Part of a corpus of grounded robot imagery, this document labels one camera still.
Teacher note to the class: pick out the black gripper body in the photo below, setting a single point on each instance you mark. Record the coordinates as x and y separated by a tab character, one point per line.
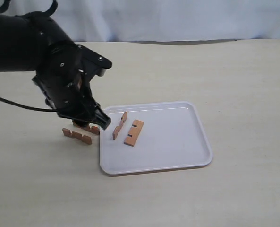
65	85

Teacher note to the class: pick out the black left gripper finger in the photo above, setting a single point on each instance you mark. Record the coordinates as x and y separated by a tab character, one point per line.
100	118

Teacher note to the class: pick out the white plastic tray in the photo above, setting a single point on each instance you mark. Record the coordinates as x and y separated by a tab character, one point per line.
171	138

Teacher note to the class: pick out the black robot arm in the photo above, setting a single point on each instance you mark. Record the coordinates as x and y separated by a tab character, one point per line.
26	40

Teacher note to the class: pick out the white backdrop cloth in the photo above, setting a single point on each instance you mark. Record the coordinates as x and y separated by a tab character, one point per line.
168	20

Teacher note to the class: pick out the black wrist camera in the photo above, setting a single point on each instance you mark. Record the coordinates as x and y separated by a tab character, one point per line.
93	63

